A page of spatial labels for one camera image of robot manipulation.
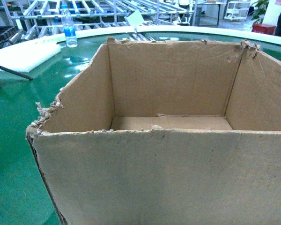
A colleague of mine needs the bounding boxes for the brown cardboard box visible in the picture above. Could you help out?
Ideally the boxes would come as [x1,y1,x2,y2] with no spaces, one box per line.
[26,38,281,225]

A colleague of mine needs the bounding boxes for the white paper sheet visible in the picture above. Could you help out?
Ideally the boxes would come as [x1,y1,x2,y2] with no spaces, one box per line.
[126,9,145,27]

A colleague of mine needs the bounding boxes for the clear plastic water bottle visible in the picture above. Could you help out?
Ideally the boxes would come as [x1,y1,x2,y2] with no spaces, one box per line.
[61,4,78,48]

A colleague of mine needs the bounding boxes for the white foam sheet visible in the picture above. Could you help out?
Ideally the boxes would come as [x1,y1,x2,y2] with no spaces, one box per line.
[0,38,61,72]

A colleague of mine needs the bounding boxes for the red crate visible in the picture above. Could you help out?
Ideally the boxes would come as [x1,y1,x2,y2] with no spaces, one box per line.
[252,23,276,35]

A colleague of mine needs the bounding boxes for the green potted plant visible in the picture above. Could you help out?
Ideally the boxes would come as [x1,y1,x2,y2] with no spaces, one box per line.
[251,0,269,24]

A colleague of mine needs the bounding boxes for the metal roller rack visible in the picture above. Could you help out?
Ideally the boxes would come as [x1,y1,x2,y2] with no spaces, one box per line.
[0,0,197,48]

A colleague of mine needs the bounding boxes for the white wire cart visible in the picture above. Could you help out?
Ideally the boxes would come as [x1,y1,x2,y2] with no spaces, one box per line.
[223,0,251,21]

